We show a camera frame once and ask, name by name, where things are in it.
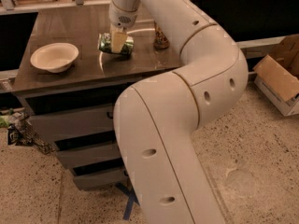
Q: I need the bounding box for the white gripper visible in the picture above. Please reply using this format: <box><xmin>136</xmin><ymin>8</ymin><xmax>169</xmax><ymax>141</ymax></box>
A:
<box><xmin>108</xmin><ymin>3</ymin><xmax>138</xmax><ymax>53</ymax></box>

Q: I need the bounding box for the green soda can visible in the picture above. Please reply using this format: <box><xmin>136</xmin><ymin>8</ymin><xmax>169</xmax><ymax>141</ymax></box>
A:
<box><xmin>98</xmin><ymin>33</ymin><xmax>134</xmax><ymax>56</ymax></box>

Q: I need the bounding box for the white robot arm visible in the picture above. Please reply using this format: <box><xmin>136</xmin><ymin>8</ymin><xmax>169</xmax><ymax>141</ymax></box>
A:
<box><xmin>109</xmin><ymin>0</ymin><xmax>248</xmax><ymax>224</ymax></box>

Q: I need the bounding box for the orange soda can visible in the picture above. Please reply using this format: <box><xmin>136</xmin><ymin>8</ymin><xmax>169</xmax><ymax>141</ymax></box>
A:
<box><xmin>154</xmin><ymin>23</ymin><xmax>170</xmax><ymax>49</ymax></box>

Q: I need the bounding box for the white bowl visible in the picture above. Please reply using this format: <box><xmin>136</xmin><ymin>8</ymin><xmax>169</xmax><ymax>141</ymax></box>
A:
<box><xmin>30</xmin><ymin>43</ymin><xmax>78</xmax><ymax>73</ymax></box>

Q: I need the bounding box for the grey drawer cabinet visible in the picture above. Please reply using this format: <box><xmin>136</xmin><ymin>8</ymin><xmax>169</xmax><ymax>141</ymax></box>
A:
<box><xmin>11</xmin><ymin>0</ymin><xmax>188</xmax><ymax>191</ymax></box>

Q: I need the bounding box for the top grey drawer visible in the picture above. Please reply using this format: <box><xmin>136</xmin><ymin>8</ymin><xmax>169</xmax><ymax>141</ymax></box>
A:
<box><xmin>29</xmin><ymin>104</ymin><xmax>113</xmax><ymax>142</ymax></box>

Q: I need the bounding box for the grey drawer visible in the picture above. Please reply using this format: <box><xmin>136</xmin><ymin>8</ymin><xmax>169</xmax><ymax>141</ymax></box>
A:
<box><xmin>29</xmin><ymin>104</ymin><xmax>113</xmax><ymax>142</ymax></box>
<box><xmin>55</xmin><ymin>131</ymin><xmax>121</xmax><ymax>169</ymax></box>
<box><xmin>71</xmin><ymin>158</ymin><xmax>127</xmax><ymax>189</ymax></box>

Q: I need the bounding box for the middle grey drawer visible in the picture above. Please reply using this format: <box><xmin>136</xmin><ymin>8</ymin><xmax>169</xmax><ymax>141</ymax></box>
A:
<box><xmin>55</xmin><ymin>131</ymin><xmax>121</xmax><ymax>169</ymax></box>

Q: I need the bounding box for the bottom grey drawer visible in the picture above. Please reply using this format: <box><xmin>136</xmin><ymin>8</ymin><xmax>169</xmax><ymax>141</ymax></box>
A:
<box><xmin>71</xmin><ymin>158</ymin><xmax>127</xmax><ymax>189</ymax></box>

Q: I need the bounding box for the cardboard box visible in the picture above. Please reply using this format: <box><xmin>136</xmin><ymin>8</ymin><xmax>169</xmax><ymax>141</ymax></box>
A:
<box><xmin>253</xmin><ymin>35</ymin><xmax>299</xmax><ymax>117</ymax></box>

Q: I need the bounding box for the blue tape cross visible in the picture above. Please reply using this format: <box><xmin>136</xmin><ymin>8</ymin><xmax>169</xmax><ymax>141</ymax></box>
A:
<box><xmin>115</xmin><ymin>183</ymin><xmax>139</xmax><ymax>220</ymax></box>

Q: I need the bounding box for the wire basket with clutter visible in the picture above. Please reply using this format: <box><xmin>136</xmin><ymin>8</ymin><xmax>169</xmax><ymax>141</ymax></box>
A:
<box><xmin>0</xmin><ymin>108</ymin><xmax>54</xmax><ymax>155</ymax></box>

